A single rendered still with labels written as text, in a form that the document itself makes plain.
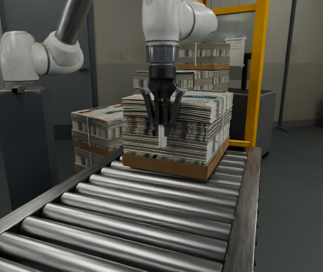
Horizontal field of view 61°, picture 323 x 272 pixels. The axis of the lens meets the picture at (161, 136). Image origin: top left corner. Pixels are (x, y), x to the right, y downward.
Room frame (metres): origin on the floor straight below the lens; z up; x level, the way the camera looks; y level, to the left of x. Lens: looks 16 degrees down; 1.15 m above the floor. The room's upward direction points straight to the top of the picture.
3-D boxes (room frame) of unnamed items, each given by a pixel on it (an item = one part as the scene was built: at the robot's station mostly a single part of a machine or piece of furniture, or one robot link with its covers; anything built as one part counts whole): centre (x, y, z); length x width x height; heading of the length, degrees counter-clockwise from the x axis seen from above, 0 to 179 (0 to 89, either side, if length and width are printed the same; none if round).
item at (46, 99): (1.31, 0.66, 0.50); 0.20 x 0.20 x 1.00; 12
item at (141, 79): (2.14, -0.01, 0.95); 0.38 x 0.29 x 0.23; 51
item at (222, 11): (2.93, -0.67, 1.62); 0.75 x 0.06 x 0.06; 50
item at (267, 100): (3.21, -0.91, 0.40); 0.70 x 0.55 x 0.80; 50
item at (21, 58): (1.32, 0.66, 1.17); 0.18 x 0.16 x 0.22; 139
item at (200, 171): (0.86, -0.03, 0.83); 0.29 x 0.16 x 0.04; 67
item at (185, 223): (0.60, 0.06, 0.77); 0.47 x 0.05 x 0.05; 69
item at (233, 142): (1.15, -0.17, 0.81); 0.43 x 0.03 x 0.02; 69
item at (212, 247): (0.54, 0.08, 0.77); 0.47 x 0.05 x 0.05; 69
